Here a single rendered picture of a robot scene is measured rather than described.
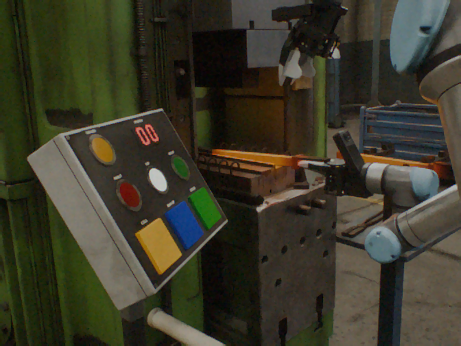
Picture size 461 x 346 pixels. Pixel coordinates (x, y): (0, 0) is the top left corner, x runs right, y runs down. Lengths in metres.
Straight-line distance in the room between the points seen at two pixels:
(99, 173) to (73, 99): 0.69
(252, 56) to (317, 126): 0.60
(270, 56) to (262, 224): 0.45
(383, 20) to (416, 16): 9.89
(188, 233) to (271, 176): 0.55
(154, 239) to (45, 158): 0.21
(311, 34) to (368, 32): 9.62
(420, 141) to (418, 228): 4.09
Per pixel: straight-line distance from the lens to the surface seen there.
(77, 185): 0.77
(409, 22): 0.61
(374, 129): 5.33
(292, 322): 1.53
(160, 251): 0.80
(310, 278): 1.54
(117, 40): 1.19
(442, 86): 0.58
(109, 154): 0.82
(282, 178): 1.42
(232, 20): 1.24
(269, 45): 1.34
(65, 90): 1.49
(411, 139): 5.12
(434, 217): 1.03
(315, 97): 1.78
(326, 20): 1.09
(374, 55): 10.57
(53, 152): 0.78
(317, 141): 1.81
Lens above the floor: 1.31
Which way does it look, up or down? 14 degrees down
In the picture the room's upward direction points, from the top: 2 degrees counter-clockwise
